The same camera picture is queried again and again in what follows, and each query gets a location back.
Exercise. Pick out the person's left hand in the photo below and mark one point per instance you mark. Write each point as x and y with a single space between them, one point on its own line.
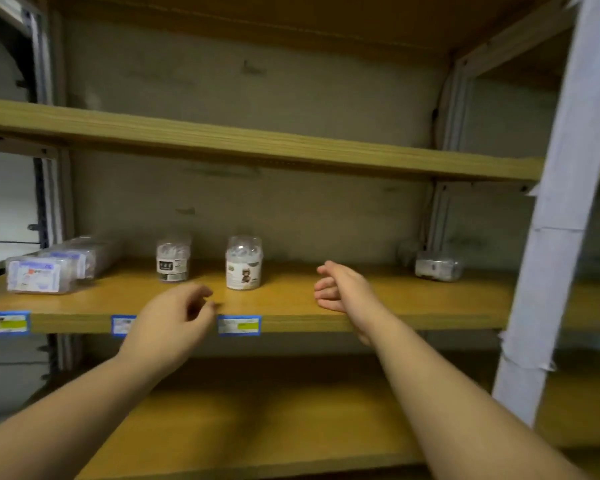
172 329

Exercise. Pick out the person's right hand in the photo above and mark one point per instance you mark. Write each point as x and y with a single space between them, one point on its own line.
352 297

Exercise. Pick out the clear jar cartoon label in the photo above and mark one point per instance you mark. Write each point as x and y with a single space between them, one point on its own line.
244 264

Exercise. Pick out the person's right forearm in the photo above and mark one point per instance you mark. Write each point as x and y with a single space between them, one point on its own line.
455 419

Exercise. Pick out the person's left forearm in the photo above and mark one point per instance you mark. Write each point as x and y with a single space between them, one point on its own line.
55 429

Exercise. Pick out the blue price label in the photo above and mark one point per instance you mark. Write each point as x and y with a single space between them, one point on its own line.
122 325
4 323
239 325

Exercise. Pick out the grey white shelf post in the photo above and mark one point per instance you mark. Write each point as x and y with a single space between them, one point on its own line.
560 219

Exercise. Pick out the black metal bracket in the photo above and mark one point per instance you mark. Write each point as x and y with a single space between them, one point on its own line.
15 54

